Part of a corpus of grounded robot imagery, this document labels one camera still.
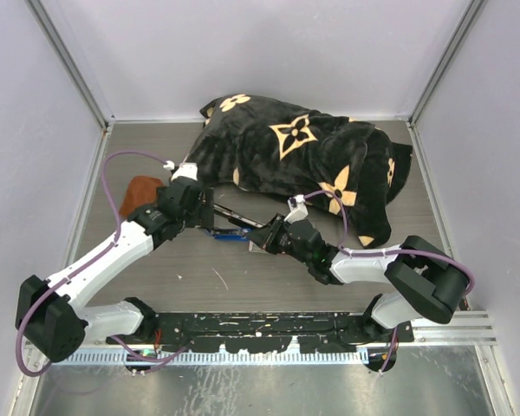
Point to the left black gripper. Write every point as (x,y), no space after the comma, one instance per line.
(204,212)

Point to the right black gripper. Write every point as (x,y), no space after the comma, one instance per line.
(267,237)

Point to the blue stapler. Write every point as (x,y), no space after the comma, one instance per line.
(232,234)

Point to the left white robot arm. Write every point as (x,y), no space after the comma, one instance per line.
(53,314)

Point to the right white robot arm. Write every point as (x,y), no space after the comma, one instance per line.
(426,283)

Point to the brown folded cloth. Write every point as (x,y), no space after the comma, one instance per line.
(140,191)

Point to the black floral plush blanket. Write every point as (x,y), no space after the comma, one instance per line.
(260,144)

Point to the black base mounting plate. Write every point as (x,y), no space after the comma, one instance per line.
(261,333)

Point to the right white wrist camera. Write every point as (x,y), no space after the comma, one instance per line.
(297,209)

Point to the slotted cable duct rail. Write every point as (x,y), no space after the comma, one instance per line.
(111,356)

